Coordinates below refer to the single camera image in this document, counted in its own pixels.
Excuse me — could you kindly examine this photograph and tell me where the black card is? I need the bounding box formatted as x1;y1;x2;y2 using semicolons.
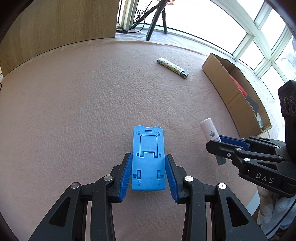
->
245;95;259;116

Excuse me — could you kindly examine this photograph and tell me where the pink tube grey cap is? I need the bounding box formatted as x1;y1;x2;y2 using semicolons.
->
199;117;227;166

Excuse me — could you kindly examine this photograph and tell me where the black tripod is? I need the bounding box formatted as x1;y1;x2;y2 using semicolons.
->
130;0;169;41

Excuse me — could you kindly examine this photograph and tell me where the red fabric pouch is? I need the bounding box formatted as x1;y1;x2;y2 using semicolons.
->
231;76;248;97

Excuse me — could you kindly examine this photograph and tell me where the cardboard box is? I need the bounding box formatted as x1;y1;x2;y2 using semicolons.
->
202;53;272;138

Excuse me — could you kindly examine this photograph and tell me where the white gloved right hand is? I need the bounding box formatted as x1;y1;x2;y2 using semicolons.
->
257;186;295;234

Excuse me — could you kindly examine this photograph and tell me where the black power strip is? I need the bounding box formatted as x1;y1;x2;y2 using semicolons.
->
116;29;128;34

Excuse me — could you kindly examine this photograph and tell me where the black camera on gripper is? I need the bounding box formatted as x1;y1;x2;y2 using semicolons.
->
278;80;296;161

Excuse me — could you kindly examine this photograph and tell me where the blue phone stand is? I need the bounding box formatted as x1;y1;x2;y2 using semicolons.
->
132;126;166;191

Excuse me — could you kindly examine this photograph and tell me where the wooden headboard panel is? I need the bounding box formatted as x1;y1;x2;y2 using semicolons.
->
1;0;119;75

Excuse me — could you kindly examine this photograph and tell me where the patterned lighter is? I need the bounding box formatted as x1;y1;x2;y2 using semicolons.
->
157;57;189;78

